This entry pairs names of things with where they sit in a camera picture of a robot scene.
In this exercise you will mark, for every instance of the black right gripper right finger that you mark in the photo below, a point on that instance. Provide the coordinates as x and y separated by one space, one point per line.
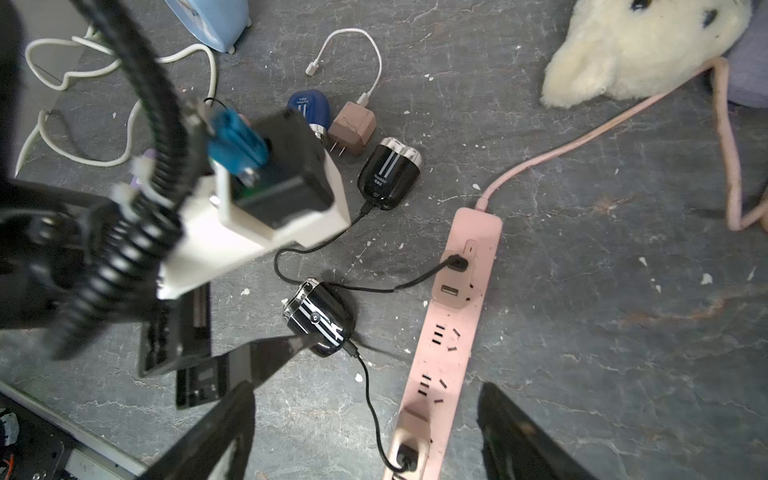
515 447

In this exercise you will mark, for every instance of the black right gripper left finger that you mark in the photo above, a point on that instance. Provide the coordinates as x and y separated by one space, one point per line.
218 446

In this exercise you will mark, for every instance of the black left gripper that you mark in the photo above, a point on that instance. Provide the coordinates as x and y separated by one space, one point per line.
177 336

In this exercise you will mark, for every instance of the black silver shaver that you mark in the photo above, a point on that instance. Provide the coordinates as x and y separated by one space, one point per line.
317 308
389 173

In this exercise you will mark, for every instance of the purple power strip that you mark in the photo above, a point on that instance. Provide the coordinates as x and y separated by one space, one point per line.
143 169

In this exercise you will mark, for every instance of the pink USB charger front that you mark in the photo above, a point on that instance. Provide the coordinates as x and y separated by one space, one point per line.
352 129

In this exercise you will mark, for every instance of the blue shaver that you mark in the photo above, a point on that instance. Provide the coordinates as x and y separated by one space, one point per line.
315 108

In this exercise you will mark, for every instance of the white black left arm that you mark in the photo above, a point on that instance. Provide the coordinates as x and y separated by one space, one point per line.
73 263

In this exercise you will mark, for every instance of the pink power strip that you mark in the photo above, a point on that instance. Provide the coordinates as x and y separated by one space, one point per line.
438 369

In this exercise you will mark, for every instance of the pink charger on pink strip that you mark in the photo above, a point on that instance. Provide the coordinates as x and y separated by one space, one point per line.
454 285

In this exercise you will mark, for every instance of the light blue alarm clock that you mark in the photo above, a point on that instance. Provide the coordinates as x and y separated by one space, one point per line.
218 24

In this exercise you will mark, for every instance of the white teddy bear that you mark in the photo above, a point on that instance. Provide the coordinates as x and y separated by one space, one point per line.
637 49

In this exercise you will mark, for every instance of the lavender oval case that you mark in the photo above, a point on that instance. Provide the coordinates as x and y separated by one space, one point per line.
747 84

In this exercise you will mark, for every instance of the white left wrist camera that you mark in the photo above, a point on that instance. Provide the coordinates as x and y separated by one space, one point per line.
297 197

